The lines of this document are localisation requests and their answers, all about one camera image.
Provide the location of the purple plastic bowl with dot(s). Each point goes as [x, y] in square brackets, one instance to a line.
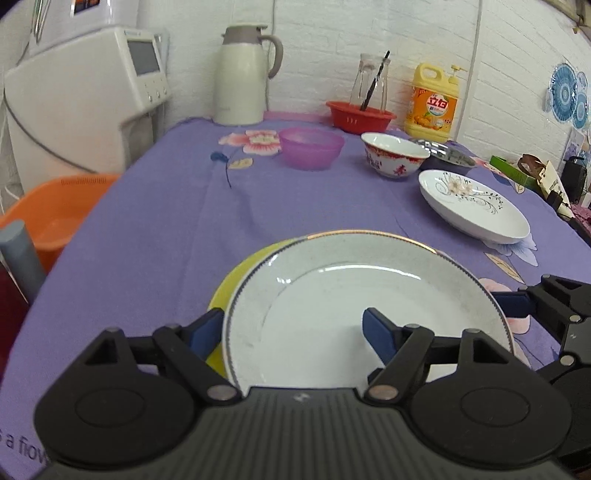
[310, 149]

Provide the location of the yellow dish soap bottle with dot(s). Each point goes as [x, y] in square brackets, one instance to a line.
[433, 103]

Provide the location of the yellow plastic plate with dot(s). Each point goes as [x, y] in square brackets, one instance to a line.
[223, 294]

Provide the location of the black speaker box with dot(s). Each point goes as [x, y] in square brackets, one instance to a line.
[573, 177]

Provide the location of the clear glass jar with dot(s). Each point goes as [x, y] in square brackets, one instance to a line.
[370, 83]

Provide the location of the white red-patterned bowl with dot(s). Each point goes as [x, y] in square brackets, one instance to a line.
[393, 157]

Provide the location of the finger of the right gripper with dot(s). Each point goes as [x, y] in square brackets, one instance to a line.
[514, 304]

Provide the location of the blue paper fan decoration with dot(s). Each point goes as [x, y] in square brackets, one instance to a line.
[568, 96]

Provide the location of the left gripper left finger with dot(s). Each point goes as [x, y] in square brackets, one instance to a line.
[184, 351]

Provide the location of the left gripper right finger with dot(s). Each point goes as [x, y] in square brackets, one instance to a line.
[404, 352]

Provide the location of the cream tote bag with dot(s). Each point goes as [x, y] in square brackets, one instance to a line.
[549, 184]

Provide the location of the red plastic colander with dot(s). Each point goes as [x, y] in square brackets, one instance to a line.
[351, 119]

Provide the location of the purple floral tablecloth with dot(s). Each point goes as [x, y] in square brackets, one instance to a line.
[163, 237]

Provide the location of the white water dispenser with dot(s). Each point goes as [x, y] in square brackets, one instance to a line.
[82, 99]

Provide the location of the stainless steel bowl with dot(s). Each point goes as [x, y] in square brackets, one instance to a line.
[444, 157]

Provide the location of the green cardboard box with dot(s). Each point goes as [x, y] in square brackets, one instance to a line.
[515, 174]

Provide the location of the orange plastic basin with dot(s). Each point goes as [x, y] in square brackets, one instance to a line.
[54, 210]

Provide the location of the black stirring stick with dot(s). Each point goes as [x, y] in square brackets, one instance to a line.
[374, 82]

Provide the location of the white blue-rimmed plate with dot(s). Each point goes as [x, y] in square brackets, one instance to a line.
[295, 320]

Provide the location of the white floral oval plate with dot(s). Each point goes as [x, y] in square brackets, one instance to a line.
[473, 208]

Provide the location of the cream thermos jug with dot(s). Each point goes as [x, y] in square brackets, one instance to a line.
[248, 58]

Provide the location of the grey cylinder post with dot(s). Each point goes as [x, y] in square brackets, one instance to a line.
[20, 256]

